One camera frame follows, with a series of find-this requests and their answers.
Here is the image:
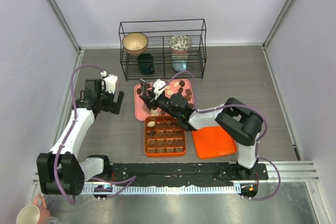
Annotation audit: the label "white cable duct rail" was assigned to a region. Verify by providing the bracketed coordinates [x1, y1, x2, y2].
[81, 184, 241, 195]

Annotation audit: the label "orange box lid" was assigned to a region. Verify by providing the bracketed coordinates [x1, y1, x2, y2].
[192, 126, 237, 159]

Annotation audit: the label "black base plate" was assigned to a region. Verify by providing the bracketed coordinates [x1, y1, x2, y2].
[99, 162, 269, 187]

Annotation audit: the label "light blue mug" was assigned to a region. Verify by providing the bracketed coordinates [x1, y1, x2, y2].
[172, 59, 187, 72]

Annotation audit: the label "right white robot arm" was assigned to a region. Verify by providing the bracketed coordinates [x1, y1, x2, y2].
[140, 92, 268, 179]

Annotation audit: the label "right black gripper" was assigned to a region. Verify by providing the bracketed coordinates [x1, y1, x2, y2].
[141, 89, 181, 119]

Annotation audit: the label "dark green mug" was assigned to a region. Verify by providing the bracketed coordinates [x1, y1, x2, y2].
[137, 53, 155, 75]

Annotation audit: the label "metal tongs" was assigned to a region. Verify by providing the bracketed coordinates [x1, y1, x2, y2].
[139, 78, 150, 113]

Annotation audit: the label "pink tray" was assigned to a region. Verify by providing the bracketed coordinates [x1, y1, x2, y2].
[134, 79, 194, 121]

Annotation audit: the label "black wire rack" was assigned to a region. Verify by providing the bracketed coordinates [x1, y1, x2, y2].
[118, 18, 207, 80]

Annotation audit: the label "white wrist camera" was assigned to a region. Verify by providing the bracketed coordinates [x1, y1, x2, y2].
[100, 71, 118, 94]
[152, 79, 166, 100]

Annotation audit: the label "floral patterned bowl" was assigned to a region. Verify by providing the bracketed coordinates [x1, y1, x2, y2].
[169, 35, 192, 54]

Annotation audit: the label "orange chocolate box tray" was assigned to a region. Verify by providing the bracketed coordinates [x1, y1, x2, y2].
[144, 116, 186, 158]

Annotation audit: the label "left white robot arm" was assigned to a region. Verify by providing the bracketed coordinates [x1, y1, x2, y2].
[37, 74, 124, 196]

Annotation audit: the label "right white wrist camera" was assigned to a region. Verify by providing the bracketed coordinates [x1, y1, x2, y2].
[152, 79, 166, 100]

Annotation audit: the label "tan bowl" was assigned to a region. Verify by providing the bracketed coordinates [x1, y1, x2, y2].
[122, 33, 148, 55]

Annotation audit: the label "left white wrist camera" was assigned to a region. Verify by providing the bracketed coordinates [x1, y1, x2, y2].
[100, 71, 118, 94]

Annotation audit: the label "pink mug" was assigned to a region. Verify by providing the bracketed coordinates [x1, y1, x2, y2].
[16, 195, 51, 224]

